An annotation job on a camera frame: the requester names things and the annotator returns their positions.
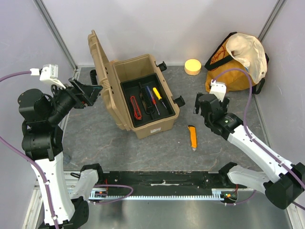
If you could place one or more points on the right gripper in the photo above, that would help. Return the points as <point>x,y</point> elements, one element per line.
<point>206,110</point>

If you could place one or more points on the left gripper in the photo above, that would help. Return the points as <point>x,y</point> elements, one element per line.
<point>90,91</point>

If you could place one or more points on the yellow utility knife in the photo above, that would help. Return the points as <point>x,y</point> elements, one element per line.
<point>193,137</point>

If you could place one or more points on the tan plastic tool box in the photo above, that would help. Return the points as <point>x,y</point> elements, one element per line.
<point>110,75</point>

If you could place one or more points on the yellow and black screwdriver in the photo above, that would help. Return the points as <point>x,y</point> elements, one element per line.
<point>159,97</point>

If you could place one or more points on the blue and red screwdriver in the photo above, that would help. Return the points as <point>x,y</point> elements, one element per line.
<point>152,99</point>

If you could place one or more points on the red and black utility knife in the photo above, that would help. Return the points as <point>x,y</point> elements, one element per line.
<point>136,109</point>

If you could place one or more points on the black tool box tray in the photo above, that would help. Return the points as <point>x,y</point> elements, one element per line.
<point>137,87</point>

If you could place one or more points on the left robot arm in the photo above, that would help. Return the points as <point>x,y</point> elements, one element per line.
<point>42,143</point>

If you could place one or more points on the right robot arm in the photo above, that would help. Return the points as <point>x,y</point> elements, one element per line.
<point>281,181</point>

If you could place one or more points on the yellow round sponge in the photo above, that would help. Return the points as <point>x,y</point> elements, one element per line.
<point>192,67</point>

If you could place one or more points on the yellow and cream tote bag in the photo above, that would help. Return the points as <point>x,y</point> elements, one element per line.
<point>239,62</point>

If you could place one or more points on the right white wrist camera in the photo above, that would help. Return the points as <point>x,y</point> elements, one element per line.
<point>218,89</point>

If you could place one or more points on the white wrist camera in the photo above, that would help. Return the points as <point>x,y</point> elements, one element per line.
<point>48,75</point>
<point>218,89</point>

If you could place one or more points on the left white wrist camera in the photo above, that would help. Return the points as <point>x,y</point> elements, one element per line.
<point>48,75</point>

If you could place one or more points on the slotted cable duct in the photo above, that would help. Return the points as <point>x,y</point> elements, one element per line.
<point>215,195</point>

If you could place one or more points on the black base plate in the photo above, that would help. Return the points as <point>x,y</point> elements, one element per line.
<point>167,182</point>

